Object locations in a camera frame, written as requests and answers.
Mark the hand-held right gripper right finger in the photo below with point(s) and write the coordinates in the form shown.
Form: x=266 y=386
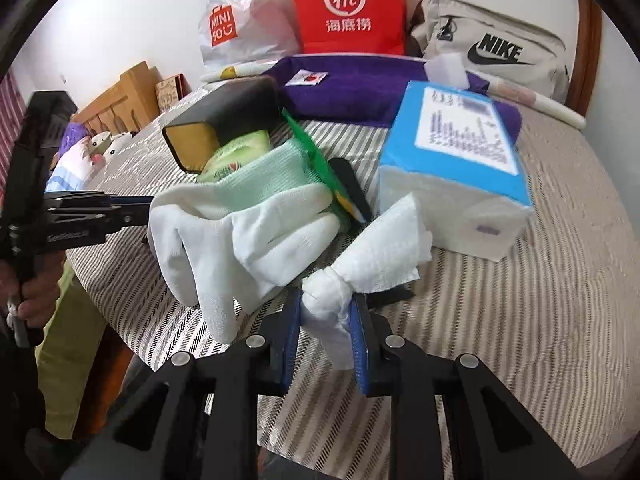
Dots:
x=360 y=350

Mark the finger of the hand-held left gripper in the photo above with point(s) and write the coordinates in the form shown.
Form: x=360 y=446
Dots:
x=127 y=201
x=80 y=230

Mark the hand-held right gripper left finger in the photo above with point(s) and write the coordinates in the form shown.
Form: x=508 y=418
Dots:
x=293 y=345

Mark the knotted white tissue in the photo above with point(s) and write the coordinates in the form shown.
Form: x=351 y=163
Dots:
x=370 y=260

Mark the white glove with green cuff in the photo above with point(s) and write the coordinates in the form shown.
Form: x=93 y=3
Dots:
x=240 y=240

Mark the green wet wipes pack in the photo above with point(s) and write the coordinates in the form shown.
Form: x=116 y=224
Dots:
x=240 y=152

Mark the green packet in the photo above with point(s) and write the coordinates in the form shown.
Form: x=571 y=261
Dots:
x=312 y=155

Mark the person's left hand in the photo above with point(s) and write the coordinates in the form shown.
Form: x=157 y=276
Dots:
x=42 y=300

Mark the white spotted plush toy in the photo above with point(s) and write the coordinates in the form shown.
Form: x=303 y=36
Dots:
x=111 y=146

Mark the light wooden headboard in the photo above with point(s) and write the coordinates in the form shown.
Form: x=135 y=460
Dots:
x=125 y=95

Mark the person's yellow-green trousers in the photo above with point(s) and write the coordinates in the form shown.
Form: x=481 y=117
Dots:
x=70 y=340

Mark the striped bedsheet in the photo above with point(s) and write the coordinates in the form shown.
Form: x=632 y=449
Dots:
x=500 y=340

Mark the dark green tin box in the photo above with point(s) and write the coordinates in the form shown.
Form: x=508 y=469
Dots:
x=235 y=105

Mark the blue cardboard box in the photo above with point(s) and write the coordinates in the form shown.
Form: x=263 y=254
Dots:
x=450 y=160

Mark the small white sachet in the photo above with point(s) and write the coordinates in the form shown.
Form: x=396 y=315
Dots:
x=307 y=77

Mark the white plastic shopping bag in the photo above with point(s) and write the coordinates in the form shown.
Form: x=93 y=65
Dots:
x=255 y=15

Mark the purple cloth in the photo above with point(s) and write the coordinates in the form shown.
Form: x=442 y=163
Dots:
x=360 y=90

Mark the red paper bag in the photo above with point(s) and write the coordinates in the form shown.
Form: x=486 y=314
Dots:
x=350 y=5

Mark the beige sling bag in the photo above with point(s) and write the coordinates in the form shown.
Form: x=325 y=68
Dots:
x=500 y=50

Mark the brown wooden bed frame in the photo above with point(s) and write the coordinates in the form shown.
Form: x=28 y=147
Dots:
x=589 y=50

